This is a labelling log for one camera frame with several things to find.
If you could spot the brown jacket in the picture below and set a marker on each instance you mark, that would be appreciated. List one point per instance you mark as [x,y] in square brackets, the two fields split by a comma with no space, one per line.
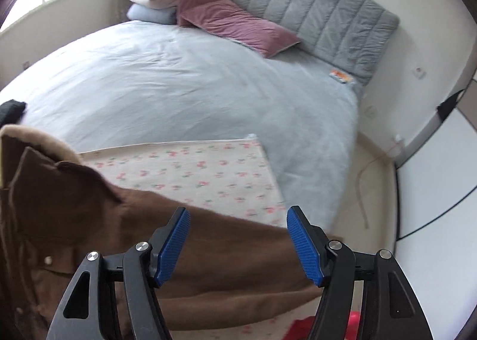
[83,257]

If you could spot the cherry print blanket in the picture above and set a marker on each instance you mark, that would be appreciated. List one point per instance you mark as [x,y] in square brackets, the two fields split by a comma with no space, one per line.
[230,177]

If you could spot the white grey wardrobe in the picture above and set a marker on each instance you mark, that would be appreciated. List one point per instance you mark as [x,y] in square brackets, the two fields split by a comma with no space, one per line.
[436,246]

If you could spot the light blue bed sheet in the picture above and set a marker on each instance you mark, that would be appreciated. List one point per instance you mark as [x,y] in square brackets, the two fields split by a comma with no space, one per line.
[139,82]

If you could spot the black coat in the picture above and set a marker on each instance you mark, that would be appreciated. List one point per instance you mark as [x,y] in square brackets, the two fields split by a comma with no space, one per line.
[11,112]

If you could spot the folded light blue blanket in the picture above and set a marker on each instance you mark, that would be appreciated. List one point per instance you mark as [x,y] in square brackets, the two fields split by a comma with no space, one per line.
[142,13]

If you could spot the wall socket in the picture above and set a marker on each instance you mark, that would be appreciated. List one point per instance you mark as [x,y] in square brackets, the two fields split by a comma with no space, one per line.
[419,72]

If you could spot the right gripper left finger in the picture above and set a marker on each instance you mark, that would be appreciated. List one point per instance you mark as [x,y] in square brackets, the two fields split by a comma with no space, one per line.
[88,308]

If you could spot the pink pillow lying flat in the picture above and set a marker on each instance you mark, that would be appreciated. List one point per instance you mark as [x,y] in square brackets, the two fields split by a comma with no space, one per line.
[227,20]

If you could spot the grey quilted headboard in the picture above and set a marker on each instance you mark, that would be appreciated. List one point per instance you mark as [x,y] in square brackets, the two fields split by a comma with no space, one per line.
[352,35]

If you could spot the orange white label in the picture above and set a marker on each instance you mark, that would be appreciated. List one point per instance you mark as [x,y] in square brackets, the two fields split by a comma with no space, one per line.
[341,76]

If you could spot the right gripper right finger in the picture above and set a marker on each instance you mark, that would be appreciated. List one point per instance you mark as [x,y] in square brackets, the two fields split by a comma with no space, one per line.
[389,307]

